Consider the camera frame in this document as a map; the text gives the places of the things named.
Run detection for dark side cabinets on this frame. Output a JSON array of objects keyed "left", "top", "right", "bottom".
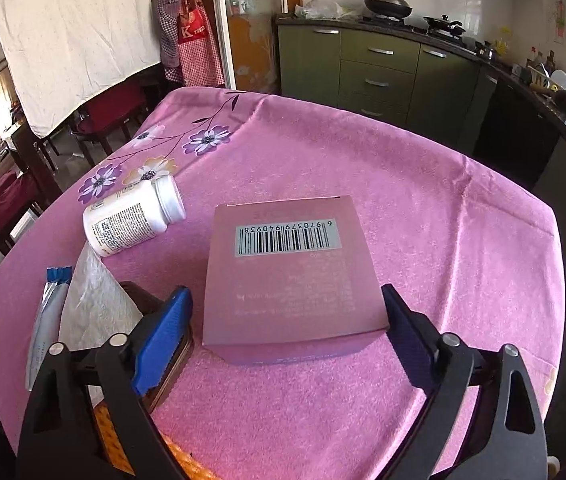
[{"left": 473, "top": 67, "right": 566, "bottom": 286}]

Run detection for green lower cabinets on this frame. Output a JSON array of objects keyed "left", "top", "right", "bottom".
[{"left": 275, "top": 17, "right": 484, "bottom": 133}]

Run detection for red seat chair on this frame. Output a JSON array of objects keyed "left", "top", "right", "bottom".
[{"left": 70, "top": 80, "right": 148, "bottom": 156}]

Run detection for condiment bottles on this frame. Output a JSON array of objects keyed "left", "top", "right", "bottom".
[{"left": 528, "top": 47, "right": 556, "bottom": 77}]

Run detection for black wok with lid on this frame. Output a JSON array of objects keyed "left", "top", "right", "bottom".
[{"left": 358, "top": 0, "right": 414, "bottom": 20}]

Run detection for small black pan with lid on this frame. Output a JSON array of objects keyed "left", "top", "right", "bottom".
[{"left": 423, "top": 15, "right": 466, "bottom": 36}]

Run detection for orange foam net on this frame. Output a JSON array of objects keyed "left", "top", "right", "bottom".
[{"left": 92, "top": 402, "right": 208, "bottom": 480}]

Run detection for white hanging sheet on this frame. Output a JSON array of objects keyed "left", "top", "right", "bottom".
[{"left": 0, "top": 0, "right": 171, "bottom": 140}]

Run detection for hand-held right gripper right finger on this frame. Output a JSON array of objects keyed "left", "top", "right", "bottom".
[{"left": 380, "top": 283, "right": 548, "bottom": 480}]

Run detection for blue and silver packet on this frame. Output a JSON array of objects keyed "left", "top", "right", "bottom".
[{"left": 25, "top": 266, "right": 74, "bottom": 392}]

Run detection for white pill bottle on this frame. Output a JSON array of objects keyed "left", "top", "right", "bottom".
[{"left": 83, "top": 175, "right": 187, "bottom": 258}]

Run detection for red checked apron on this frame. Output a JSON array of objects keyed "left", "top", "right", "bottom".
[{"left": 177, "top": 0, "right": 226, "bottom": 88}]

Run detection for clear plastic bag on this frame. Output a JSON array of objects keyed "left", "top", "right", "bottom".
[{"left": 294, "top": 0, "right": 358, "bottom": 21}]

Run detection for gas stove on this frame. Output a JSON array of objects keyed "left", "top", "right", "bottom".
[{"left": 363, "top": 12, "right": 468, "bottom": 41}]

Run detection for purple checked apron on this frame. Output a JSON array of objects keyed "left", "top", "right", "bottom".
[{"left": 151, "top": 0, "right": 184, "bottom": 83}]

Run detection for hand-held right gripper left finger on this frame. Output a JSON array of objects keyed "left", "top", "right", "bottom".
[{"left": 17, "top": 285, "right": 194, "bottom": 480}]

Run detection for pink cardboard box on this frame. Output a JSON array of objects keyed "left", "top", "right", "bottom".
[{"left": 202, "top": 195, "right": 391, "bottom": 366}]

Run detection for frosted glass sliding door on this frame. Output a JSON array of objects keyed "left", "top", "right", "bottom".
[{"left": 210, "top": 0, "right": 288, "bottom": 96}]

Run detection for pink floral tablecloth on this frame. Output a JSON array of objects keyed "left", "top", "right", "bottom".
[{"left": 0, "top": 87, "right": 566, "bottom": 480}]

